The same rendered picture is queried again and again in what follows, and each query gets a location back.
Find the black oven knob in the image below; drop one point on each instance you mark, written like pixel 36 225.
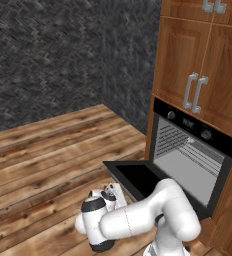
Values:
pixel 206 134
pixel 171 115

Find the black oven door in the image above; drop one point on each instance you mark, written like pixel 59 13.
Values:
pixel 134 176

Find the black built-in oven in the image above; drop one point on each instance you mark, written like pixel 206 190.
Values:
pixel 191 166

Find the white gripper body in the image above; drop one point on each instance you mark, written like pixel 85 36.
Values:
pixel 117 196

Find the low wooden cupboard door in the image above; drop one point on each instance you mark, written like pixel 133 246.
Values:
pixel 231 230

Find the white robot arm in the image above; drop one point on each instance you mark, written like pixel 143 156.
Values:
pixel 174 213

